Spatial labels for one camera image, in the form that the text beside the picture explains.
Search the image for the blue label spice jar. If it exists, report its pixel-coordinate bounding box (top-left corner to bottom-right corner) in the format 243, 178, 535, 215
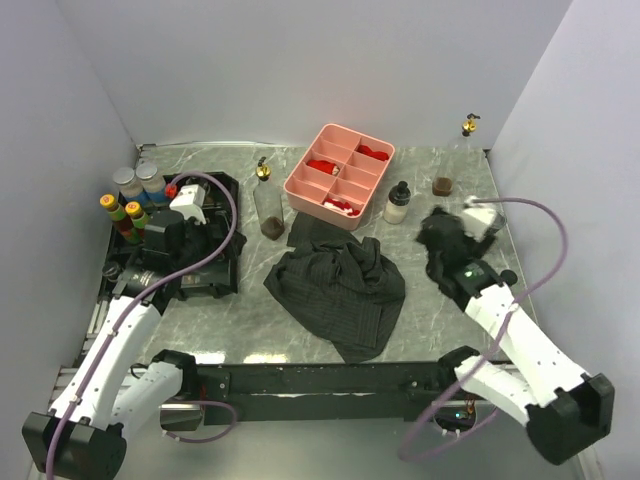
112, 167, 151, 207
135, 162, 169, 206

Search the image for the black cap white powder bottle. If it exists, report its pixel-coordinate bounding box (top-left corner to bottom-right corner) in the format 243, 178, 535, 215
383, 181, 411, 224

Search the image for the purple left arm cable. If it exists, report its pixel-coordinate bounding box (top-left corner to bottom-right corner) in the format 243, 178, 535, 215
44, 171, 244, 480

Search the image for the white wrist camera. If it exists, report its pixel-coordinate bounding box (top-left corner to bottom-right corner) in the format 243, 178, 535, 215
459, 196, 499, 242
165, 184, 207, 224

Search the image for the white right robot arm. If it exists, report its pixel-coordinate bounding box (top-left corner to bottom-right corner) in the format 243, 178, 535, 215
416, 198, 615, 465

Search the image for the tall gold spout sauce bottle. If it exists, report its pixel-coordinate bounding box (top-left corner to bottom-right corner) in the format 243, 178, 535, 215
432, 113, 481, 197

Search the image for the red yellow cap sauce bottle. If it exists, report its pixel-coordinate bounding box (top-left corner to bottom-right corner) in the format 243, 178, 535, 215
100, 194, 141, 245

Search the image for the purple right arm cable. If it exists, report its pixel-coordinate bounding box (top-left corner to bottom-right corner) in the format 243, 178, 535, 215
397, 197, 570, 462

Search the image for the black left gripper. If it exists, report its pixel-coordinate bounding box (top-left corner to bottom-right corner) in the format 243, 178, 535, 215
171, 210, 246, 272

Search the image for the red white item front compartment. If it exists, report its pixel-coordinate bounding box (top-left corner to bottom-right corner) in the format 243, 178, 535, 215
323, 198, 360, 217

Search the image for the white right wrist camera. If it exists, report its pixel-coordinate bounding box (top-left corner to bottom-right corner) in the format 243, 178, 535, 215
459, 196, 499, 242

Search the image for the black divided organizer tray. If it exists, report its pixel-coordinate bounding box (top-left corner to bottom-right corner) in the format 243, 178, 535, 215
99, 172, 246, 300

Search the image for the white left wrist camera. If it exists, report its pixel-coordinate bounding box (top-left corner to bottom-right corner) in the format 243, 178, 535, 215
165, 184, 207, 224

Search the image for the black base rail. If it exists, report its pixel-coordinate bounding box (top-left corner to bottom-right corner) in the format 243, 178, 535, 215
198, 362, 454, 422

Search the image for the dark spice jar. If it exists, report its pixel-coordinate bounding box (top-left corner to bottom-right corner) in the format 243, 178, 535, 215
102, 261, 123, 283

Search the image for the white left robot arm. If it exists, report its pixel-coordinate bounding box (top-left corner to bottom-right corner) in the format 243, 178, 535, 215
22, 209, 238, 479

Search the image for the red label sauce bottle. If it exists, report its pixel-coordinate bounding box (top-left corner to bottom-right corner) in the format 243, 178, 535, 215
125, 201, 150, 239

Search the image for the dark lid beige powder jar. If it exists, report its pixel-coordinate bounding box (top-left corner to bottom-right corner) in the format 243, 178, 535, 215
486, 212, 506, 237

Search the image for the tall gold spout oil bottle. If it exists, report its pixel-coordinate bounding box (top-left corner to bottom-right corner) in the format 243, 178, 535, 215
253, 157, 285, 240

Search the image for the aluminium frame rail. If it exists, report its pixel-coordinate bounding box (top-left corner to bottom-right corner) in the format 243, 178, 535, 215
27, 299, 601, 480

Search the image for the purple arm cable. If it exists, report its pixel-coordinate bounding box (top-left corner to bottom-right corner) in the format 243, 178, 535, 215
44, 171, 244, 480
397, 197, 570, 462

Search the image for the pink divided storage box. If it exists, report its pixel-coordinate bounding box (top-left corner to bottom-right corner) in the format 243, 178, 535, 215
284, 124, 395, 231

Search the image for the dark striped cloth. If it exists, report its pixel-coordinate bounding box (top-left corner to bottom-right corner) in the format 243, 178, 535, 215
264, 213, 406, 364

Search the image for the red item back compartment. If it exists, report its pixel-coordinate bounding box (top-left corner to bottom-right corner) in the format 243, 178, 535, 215
356, 144, 390, 161

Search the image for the red item middle compartment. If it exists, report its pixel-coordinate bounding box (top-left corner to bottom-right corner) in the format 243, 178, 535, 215
307, 159, 340, 176

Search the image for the black cap jar right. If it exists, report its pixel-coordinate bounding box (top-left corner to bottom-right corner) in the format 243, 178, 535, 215
500, 269, 518, 286

